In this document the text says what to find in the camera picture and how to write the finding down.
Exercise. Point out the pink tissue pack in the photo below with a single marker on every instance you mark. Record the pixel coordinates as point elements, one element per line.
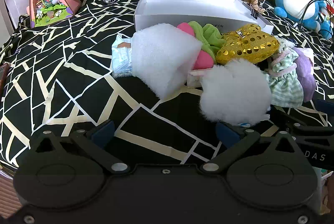
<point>194,79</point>

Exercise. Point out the green checkered doll dress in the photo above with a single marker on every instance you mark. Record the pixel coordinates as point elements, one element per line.
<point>284,83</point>

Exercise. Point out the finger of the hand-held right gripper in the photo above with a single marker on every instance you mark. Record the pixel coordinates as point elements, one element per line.
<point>297,121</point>
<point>323,105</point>

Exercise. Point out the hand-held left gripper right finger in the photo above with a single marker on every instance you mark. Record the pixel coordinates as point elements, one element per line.
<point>226,136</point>

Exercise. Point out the black binder clip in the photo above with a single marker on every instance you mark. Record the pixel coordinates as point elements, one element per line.
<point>253,13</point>

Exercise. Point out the white foam block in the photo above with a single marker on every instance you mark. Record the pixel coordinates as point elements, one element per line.
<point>161,57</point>

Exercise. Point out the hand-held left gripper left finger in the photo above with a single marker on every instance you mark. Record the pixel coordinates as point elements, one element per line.
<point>104,133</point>

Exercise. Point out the clear plastic packet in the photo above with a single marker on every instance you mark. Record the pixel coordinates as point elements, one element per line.
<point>121,57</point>

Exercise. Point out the white cardboard box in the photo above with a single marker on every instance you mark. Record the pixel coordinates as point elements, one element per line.
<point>182,7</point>

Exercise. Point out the purple plush toy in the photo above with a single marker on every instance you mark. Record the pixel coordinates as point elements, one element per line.
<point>306,70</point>

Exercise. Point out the pink and green plush toy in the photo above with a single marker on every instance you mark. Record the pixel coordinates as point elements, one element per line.
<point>208,36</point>

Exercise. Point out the gold sequin pouch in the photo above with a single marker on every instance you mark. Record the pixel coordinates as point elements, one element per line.
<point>248,44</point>

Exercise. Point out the white fluffy pom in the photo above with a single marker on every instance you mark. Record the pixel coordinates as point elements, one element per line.
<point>234,93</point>

